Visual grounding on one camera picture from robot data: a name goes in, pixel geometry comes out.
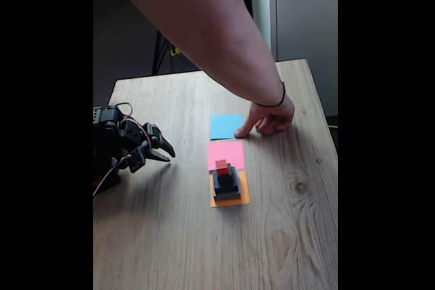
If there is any red black table clamp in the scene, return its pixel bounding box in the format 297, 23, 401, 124
92, 171, 122, 194

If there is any person's left hand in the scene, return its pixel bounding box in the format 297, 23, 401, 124
234, 94, 296, 139

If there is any large grey square block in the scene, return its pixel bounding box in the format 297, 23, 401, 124
212, 181, 243, 202

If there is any white grey cabinet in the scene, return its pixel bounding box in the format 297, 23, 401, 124
249, 0, 338, 117

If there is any blue paper sheet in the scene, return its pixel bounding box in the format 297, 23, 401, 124
209, 113, 245, 141

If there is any thin dark wrist bracelet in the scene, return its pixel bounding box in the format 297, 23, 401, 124
253, 80, 287, 108

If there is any medium black square block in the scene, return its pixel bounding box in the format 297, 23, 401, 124
213, 166, 239, 194

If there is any pink paper sheet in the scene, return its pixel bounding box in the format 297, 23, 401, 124
207, 140, 246, 172

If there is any orange paper sheet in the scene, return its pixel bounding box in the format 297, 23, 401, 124
209, 170, 251, 209

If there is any black tripod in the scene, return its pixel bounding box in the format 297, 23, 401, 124
151, 30, 183, 76

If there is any small dark grey cube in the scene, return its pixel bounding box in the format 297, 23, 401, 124
216, 164, 233, 186

